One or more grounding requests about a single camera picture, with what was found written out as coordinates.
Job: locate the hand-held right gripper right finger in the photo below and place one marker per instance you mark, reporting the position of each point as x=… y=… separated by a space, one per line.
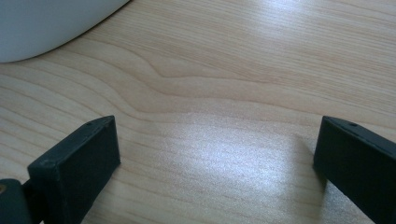
x=358 y=165

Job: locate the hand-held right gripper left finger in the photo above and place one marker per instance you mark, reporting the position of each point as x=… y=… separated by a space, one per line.
x=74 y=168

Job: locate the white pedal trash bin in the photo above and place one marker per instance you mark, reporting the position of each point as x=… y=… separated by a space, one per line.
x=40 y=25

